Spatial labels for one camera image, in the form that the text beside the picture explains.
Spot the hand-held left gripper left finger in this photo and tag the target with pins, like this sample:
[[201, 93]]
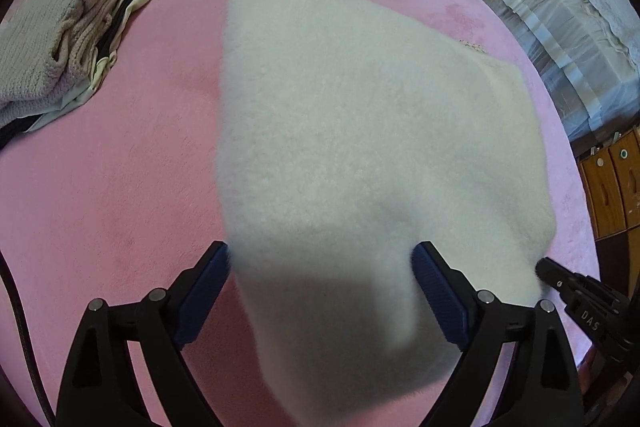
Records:
[[205, 297]]

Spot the white fluffy sweater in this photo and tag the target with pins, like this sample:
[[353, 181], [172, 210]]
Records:
[[360, 132]]

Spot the wooden drawer cabinet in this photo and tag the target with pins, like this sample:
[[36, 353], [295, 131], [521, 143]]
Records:
[[615, 187]]

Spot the pink plush bed blanket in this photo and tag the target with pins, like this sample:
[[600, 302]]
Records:
[[125, 182]]

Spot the stack of folded clothes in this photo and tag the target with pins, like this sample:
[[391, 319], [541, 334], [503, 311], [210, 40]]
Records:
[[45, 37]]

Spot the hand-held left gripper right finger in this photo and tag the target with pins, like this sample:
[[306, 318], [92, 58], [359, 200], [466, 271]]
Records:
[[440, 302]]

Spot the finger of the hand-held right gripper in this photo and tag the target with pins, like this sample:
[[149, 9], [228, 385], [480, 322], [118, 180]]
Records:
[[555, 277]]

